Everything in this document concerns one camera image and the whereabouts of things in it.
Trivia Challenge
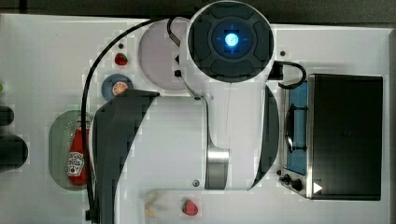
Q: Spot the orange slice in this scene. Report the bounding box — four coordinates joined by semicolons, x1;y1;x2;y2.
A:
112;81;128;95

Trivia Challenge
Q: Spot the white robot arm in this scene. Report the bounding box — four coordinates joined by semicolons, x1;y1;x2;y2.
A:
90;1;279;224

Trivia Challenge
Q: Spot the blue bowl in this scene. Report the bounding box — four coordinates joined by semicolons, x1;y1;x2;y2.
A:
101;74;134;101

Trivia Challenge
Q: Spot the large red strawberry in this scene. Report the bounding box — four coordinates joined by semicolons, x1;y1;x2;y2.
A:
182;200;199;217

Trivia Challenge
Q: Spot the black cylinder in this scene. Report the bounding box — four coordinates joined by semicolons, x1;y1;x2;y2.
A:
0;105;14;126
0;134;28;173

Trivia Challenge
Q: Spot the peeled banana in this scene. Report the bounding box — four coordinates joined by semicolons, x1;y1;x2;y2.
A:
144;191;159;218

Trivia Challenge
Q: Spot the small red strawberry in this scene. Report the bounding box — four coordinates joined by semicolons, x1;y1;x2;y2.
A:
115;53;128;66

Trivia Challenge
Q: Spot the lilac round plate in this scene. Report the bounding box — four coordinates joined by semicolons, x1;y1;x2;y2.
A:
135;19;189;96

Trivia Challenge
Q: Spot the green oval strainer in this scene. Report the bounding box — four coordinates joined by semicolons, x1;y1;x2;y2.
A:
48;110;87;191

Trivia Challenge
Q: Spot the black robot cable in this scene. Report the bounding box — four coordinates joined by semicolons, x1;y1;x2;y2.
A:
80;15;194;224

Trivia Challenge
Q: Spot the black toaster oven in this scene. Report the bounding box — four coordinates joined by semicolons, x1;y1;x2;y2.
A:
277;74;383;201

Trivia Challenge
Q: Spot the red ketchup bottle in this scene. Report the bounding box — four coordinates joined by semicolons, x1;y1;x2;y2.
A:
66;122;87;186

